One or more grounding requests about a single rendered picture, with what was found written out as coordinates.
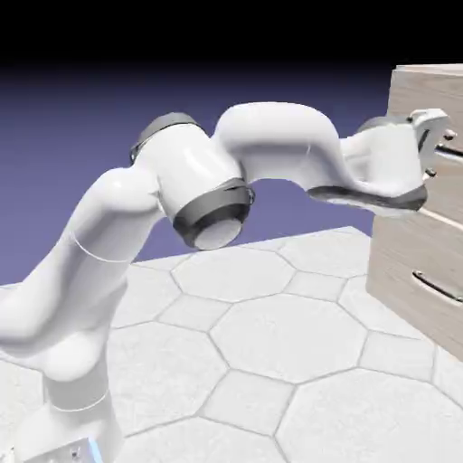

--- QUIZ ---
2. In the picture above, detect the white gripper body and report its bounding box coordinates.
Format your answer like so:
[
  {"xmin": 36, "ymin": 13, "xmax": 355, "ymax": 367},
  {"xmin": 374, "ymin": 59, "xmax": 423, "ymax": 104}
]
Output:
[{"xmin": 409, "ymin": 108, "xmax": 449, "ymax": 181}]

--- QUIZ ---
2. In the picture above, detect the light wood drawer front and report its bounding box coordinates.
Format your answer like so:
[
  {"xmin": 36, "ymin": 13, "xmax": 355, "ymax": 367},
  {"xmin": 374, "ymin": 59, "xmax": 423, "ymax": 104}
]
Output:
[
  {"xmin": 364, "ymin": 207, "xmax": 463, "ymax": 360},
  {"xmin": 375, "ymin": 69, "xmax": 463, "ymax": 230}
]

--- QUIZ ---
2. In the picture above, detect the light wood cabinet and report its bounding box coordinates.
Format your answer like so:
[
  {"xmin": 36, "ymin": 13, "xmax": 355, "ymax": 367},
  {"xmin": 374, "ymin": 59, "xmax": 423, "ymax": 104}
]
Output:
[{"xmin": 364, "ymin": 63, "xmax": 463, "ymax": 360}]

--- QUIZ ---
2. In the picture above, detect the curved metal drawer handle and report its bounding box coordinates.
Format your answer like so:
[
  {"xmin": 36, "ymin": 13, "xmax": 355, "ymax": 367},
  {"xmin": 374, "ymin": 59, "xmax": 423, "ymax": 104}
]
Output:
[
  {"xmin": 411, "ymin": 269, "xmax": 463, "ymax": 304},
  {"xmin": 435, "ymin": 143, "xmax": 463, "ymax": 159}
]

